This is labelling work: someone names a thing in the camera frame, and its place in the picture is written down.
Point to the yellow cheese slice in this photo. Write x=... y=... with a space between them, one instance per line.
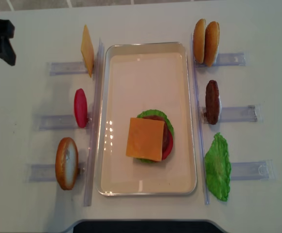
x=145 y=139

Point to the dark robot base front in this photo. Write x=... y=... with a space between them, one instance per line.
x=145 y=227

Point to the standing orange cheese slice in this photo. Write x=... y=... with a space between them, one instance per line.
x=87 y=50

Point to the standing red tomato slice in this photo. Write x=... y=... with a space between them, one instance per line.
x=80 y=108

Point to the stacked green lettuce leaf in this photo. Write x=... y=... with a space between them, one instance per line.
x=158 y=113

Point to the stacked brown meat patty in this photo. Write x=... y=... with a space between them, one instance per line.
x=165 y=132

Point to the stacked red tomato slice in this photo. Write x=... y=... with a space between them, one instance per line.
x=168 y=150

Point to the standing brown meat patty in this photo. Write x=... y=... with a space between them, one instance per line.
x=213 y=104

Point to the standing green lettuce leaf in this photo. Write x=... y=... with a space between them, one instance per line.
x=218 y=168

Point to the standing bun top left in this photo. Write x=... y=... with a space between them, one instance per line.
x=66 y=164

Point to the white metal tray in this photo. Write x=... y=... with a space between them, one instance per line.
x=137 y=78

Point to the far bun half right rack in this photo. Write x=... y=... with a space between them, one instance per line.
x=199 y=40

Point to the bun half rack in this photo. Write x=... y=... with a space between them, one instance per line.
x=199 y=40
x=212 y=36

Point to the near bun half right rack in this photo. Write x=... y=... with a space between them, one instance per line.
x=212 y=36

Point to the clear cheese holder rail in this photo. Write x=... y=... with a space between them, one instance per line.
x=65 y=68

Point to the clear tomato holder rail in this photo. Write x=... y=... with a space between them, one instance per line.
x=54 y=122

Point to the clear left long rail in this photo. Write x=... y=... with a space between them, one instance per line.
x=94 y=124

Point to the clear long rail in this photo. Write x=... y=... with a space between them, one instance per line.
x=94 y=124
x=199 y=126

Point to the clear left bun holder rail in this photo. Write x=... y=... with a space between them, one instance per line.
x=40 y=173

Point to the clear bun holder rail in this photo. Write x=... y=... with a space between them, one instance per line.
x=40 y=173
x=231 y=59

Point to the clear right long rail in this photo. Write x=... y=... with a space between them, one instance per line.
x=199 y=126

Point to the clear patty holder rail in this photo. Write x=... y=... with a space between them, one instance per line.
x=248 y=113

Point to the clear lettuce holder rail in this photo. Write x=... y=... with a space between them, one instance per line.
x=250 y=171

